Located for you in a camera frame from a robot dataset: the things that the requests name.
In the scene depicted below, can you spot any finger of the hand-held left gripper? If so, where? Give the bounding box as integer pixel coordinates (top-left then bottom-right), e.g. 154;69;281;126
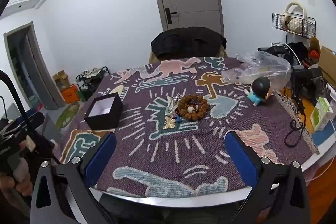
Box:
16;112;45;131

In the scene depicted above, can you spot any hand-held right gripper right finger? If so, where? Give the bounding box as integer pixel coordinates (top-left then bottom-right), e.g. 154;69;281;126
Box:
224;131;311;224

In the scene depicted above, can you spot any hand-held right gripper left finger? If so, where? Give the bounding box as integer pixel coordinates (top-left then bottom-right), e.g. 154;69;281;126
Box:
30;132;117;224

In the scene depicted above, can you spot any black jewelry box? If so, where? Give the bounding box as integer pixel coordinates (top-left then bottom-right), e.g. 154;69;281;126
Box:
84;93;124;130

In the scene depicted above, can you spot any gold butterfly brooch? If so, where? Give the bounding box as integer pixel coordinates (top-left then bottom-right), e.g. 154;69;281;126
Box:
163;117;176;130

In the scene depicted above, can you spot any brown wooden bead bracelet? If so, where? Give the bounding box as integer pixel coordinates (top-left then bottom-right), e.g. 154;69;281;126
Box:
176;94;210;121

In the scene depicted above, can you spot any person's left hand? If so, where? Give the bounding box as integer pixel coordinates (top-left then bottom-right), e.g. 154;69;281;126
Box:
0;135;36;197

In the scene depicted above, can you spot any green oval mat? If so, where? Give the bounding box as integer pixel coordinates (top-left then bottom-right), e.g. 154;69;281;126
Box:
55;101;80;130

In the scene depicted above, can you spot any orange box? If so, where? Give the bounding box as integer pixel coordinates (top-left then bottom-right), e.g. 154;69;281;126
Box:
61;84;79;104

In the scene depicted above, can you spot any small cardboard box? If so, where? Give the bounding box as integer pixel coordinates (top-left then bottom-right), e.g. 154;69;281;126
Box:
52;70;70;90

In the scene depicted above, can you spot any printed purple blanket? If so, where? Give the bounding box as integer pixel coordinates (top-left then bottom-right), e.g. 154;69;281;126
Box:
56;57;319;198

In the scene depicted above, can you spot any black shoe rack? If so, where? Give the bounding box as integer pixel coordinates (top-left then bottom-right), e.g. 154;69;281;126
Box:
76;66;110;101

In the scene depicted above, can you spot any black-haired doll figure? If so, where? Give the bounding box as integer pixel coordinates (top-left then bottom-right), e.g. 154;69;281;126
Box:
244;76;275;107

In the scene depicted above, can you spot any green and white carton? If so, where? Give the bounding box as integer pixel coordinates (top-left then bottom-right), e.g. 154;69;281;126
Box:
310;97;332;132

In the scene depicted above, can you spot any clear plastic bag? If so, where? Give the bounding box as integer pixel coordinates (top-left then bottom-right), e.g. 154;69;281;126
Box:
221;51;292;88

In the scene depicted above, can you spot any black metal stand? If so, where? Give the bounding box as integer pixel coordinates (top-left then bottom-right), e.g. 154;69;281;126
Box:
290;65;323;114

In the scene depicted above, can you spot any black bag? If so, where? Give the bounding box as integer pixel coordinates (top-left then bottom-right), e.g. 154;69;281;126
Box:
287;42;309;64

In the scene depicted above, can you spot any large cardboard box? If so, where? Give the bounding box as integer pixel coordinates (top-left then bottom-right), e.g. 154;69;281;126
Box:
318;46;336;83

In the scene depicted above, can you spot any brown plush toy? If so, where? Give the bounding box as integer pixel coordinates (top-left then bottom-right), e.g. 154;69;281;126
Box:
308;37;321;56

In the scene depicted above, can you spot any grey doorway frame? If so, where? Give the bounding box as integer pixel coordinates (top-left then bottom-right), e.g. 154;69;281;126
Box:
3;21;59;110

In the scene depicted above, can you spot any black cable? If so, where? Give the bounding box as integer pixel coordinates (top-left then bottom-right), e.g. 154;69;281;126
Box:
285;119;306;147

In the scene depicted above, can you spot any black door handle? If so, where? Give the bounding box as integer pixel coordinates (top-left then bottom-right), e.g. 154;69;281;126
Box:
165;6;178;24

